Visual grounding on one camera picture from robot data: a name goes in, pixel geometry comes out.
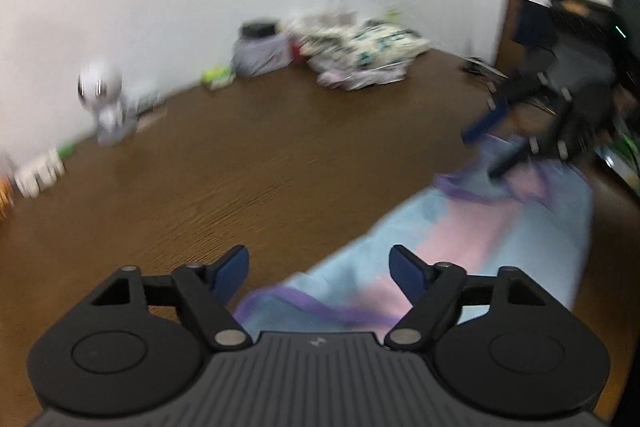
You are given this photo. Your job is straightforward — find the pink blue garment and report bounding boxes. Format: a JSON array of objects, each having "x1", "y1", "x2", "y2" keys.
[{"x1": 234, "y1": 136, "x2": 593, "y2": 337}]

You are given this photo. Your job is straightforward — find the brown cardboard box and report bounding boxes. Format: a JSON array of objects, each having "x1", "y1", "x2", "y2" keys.
[{"x1": 494, "y1": 0, "x2": 556, "y2": 75}]

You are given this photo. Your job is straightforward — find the pile of white clutter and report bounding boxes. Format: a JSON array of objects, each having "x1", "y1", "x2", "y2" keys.
[{"x1": 286, "y1": 0, "x2": 432, "y2": 91}]

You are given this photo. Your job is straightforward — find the white small cups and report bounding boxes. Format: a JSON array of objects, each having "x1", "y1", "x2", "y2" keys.
[{"x1": 13, "y1": 148, "x2": 65, "y2": 198}]

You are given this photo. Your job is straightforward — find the green small box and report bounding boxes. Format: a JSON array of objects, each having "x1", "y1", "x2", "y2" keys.
[{"x1": 201, "y1": 66, "x2": 235, "y2": 91}]

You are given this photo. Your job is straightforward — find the orange fruits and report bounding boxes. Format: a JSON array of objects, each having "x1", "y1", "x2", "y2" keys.
[{"x1": 0, "y1": 176, "x2": 14, "y2": 221}]

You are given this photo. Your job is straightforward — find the grey storage box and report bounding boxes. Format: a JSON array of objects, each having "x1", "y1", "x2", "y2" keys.
[{"x1": 232, "y1": 18, "x2": 292, "y2": 77}]

